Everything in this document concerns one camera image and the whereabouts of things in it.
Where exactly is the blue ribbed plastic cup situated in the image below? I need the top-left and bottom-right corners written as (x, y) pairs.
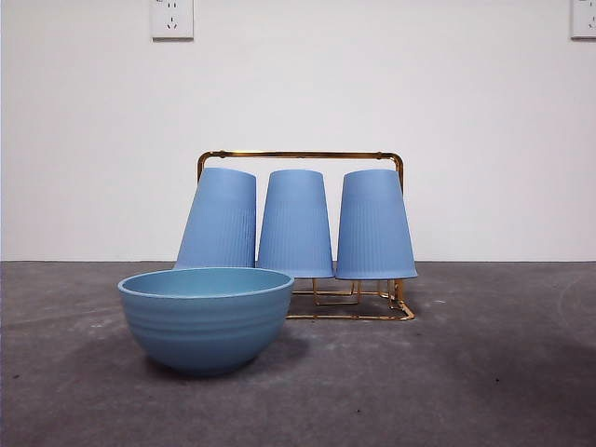
top-left (255, 169), bottom-right (335, 279)
top-left (334, 169), bottom-right (419, 281)
top-left (174, 166), bottom-right (258, 271)

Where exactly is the light blue ribbed bowl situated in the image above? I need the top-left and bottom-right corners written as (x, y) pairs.
top-left (116, 267), bottom-right (295, 378)

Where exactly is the gold wire cup rack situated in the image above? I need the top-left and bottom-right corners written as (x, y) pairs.
top-left (195, 148), bottom-right (415, 322)

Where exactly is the white wall socket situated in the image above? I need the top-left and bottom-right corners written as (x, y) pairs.
top-left (570, 0), bottom-right (596, 41)
top-left (150, 0), bottom-right (195, 41)

